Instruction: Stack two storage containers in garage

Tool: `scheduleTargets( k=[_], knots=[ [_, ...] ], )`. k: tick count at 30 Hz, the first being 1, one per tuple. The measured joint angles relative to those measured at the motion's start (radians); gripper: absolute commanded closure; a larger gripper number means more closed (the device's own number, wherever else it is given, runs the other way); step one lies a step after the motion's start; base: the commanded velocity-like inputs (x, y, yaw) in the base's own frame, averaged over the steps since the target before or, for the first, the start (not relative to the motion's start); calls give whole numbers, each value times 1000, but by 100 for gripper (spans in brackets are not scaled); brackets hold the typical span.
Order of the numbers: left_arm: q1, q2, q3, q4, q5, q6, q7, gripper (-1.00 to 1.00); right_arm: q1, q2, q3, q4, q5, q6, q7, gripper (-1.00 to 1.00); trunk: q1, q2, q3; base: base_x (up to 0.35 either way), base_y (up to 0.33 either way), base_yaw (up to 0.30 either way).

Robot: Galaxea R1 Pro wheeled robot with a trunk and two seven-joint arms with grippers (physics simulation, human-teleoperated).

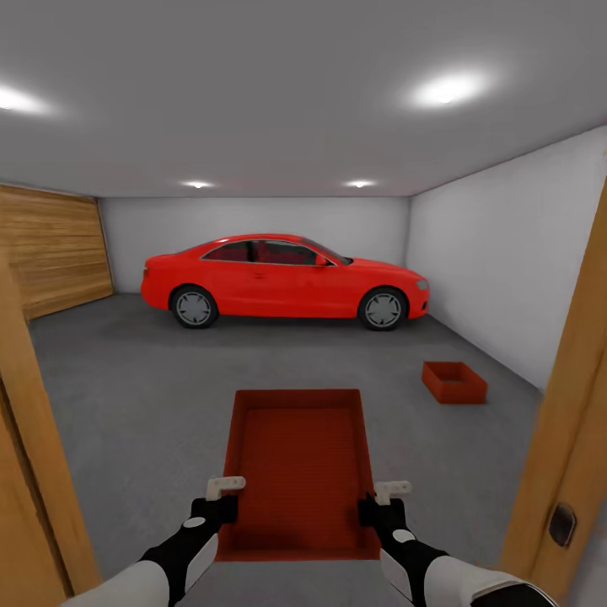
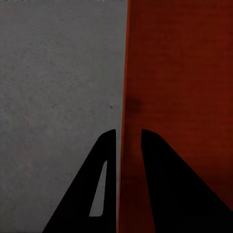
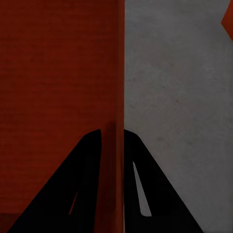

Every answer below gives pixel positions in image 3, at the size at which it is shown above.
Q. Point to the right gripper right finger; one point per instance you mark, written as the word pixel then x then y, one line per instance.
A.
pixel 169 213

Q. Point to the storage box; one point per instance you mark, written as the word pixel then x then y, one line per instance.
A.
pixel 61 77
pixel 227 21

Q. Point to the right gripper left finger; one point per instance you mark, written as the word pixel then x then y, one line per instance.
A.
pixel 79 173

